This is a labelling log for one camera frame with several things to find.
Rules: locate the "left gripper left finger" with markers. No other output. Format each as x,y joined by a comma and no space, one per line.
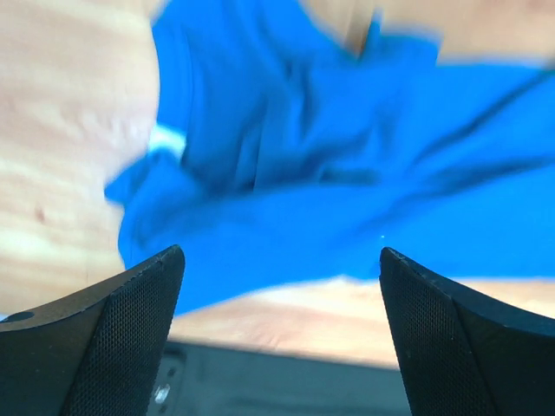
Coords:
96,351

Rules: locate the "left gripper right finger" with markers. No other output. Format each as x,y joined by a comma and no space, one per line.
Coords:
461,352

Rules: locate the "blue t shirt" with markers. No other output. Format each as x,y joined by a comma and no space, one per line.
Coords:
278,156

